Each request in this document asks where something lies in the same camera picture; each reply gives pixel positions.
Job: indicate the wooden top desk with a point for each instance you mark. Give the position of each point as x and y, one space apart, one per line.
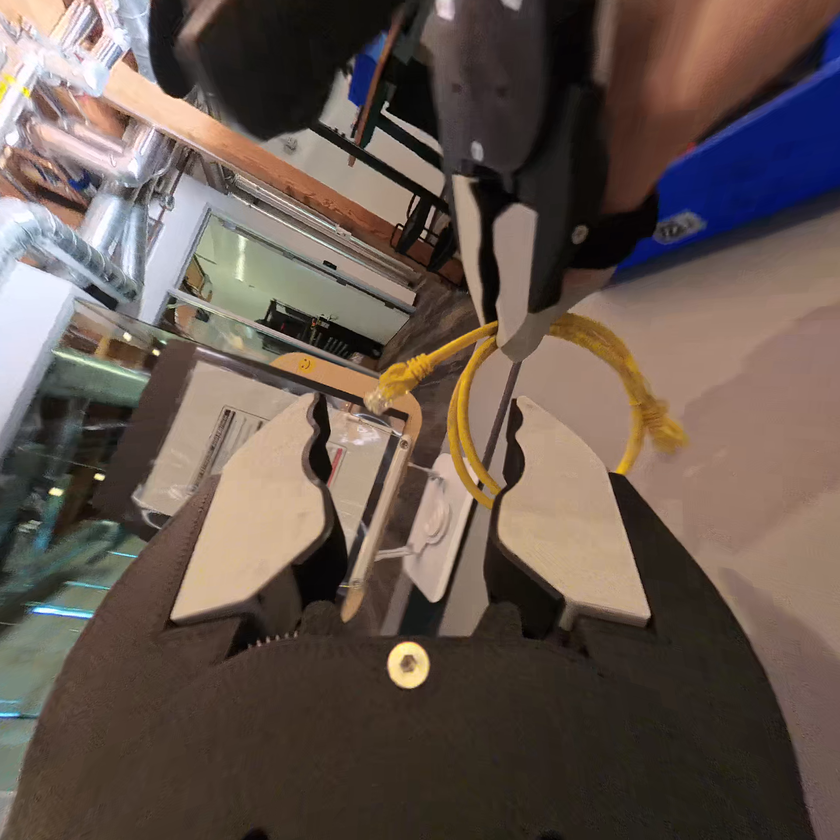
377 85

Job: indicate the blue plastic bin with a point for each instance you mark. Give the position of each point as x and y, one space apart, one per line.
754 164

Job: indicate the blue storage bin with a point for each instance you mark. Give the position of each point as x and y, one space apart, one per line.
364 65

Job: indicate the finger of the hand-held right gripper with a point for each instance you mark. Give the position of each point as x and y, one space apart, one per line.
469 229
515 282

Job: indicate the grey desk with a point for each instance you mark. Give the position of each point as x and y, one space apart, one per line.
754 459

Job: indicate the person's right forearm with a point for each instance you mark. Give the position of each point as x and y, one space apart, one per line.
689 79

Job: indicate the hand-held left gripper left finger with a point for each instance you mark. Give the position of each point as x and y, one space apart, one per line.
262 518

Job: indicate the insulated silver pipes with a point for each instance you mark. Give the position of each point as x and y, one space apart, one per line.
98 144

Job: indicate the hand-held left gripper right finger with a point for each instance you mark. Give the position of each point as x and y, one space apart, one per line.
571 525

